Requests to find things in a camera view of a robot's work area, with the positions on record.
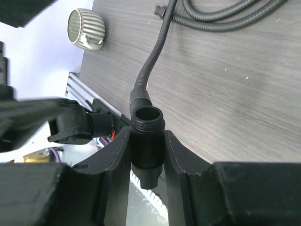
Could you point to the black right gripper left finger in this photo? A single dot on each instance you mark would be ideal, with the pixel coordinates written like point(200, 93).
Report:
point(94, 192)

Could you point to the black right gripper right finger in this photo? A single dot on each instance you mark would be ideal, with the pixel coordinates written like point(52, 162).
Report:
point(229, 193)

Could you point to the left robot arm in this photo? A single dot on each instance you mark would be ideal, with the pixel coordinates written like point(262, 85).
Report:
point(69, 122)

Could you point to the ribbed grey cup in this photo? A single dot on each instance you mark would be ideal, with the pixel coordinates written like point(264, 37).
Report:
point(86, 29)

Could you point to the white slotted cable duct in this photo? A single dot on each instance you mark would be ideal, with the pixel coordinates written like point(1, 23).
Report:
point(153, 198)

